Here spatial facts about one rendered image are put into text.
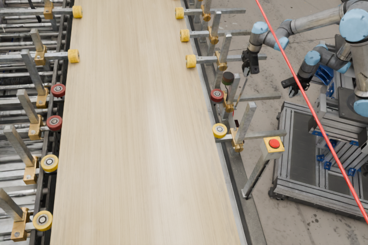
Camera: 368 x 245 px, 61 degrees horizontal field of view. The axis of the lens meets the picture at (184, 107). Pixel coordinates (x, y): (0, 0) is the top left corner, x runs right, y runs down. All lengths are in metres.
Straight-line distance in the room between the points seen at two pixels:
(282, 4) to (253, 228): 3.34
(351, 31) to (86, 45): 1.53
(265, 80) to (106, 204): 2.29
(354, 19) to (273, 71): 2.09
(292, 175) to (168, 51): 1.29
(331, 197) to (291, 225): 0.36
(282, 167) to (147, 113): 1.20
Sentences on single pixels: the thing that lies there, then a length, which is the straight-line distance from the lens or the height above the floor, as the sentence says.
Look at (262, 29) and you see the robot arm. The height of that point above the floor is 1.34.
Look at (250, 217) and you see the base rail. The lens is 1.76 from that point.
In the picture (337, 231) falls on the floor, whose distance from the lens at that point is 2.74.
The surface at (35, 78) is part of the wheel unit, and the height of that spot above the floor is 0.98.
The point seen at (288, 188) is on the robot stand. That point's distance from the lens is 2.45.
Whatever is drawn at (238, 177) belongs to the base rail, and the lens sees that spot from 1.83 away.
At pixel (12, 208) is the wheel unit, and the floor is 1.00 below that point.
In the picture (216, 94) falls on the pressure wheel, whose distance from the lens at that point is 1.87.
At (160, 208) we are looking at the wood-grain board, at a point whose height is 0.90.
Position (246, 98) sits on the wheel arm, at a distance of 1.96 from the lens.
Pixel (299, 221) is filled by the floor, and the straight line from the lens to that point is 2.64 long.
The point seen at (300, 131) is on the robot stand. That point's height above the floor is 0.21.
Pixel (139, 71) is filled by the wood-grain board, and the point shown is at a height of 0.90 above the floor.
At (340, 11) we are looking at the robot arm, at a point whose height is 1.51.
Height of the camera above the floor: 2.30
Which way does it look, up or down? 52 degrees down
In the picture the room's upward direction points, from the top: 7 degrees clockwise
